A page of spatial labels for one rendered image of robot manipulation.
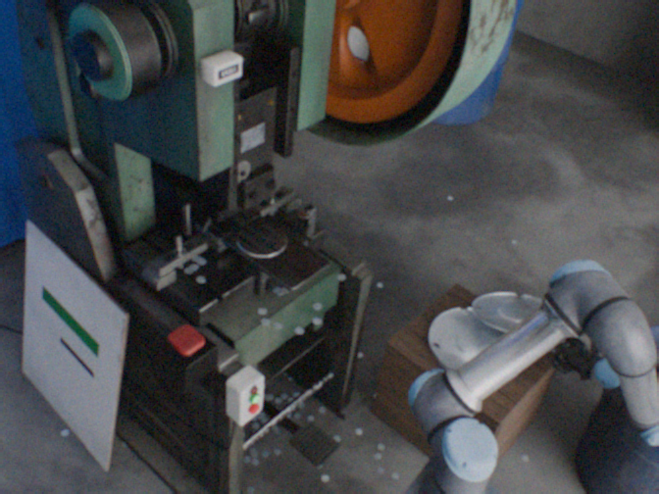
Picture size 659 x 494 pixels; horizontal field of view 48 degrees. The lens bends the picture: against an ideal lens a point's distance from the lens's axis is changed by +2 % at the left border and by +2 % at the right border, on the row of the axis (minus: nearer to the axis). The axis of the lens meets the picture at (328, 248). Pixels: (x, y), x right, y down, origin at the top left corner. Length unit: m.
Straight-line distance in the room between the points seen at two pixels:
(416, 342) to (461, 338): 0.14
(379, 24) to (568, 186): 2.05
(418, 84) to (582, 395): 1.41
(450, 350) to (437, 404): 0.55
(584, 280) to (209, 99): 0.86
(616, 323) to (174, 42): 1.02
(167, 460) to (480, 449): 1.04
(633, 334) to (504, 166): 2.21
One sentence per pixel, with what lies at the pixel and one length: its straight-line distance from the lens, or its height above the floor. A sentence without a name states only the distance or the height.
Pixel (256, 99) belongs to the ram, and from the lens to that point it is 1.66.
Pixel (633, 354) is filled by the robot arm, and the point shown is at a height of 0.91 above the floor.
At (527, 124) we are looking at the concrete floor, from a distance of 4.10.
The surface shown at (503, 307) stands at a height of 0.39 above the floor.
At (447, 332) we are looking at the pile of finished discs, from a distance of 2.28.
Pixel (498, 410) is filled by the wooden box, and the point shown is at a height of 0.35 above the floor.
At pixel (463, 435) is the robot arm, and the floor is 0.68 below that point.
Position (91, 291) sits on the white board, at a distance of 2.07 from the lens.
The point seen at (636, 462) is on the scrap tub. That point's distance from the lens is 2.29.
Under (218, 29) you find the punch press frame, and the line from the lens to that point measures 1.44.
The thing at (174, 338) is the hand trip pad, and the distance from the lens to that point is 1.65.
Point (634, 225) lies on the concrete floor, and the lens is 3.60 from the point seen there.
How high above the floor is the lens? 1.99
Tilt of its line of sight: 41 degrees down
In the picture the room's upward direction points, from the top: 7 degrees clockwise
